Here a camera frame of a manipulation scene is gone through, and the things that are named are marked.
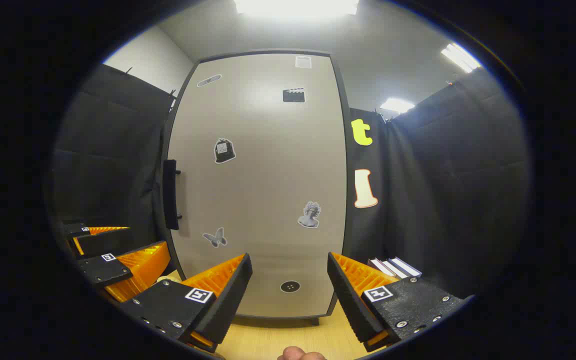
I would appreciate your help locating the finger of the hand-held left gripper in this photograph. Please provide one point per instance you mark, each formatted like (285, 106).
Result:
(108, 270)
(75, 230)

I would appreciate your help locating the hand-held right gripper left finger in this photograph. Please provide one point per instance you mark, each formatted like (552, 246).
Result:
(228, 295)

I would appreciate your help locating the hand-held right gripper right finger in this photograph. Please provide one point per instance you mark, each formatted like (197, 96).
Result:
(348, 295)

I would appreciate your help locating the dark grey cabinet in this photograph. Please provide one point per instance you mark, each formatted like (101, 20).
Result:
(348, 165)

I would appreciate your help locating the maroon book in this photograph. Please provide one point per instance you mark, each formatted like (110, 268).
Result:
(377, 266)

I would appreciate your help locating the beige book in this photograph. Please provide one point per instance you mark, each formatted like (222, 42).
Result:
(392, 267)

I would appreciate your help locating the blue grey book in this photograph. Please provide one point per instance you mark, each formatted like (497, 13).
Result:
(408, 266)

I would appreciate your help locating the black backdrop cloth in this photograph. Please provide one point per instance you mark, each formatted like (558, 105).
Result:
(108, 150)

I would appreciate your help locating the small ceiling light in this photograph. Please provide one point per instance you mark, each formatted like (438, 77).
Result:
(397, 105)

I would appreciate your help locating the long ceiling light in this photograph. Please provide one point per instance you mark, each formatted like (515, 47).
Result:
(460, 57)

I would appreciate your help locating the large ceiling light panel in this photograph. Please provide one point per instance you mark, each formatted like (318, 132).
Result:
(295, 6)

